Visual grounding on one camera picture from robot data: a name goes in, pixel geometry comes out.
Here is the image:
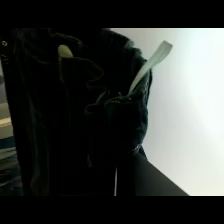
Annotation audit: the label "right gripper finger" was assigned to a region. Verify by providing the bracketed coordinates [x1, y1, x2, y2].
[116, 152, 190, 197]

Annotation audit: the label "blue jeans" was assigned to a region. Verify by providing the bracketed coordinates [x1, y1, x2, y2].
[0, 28, 174, 197]

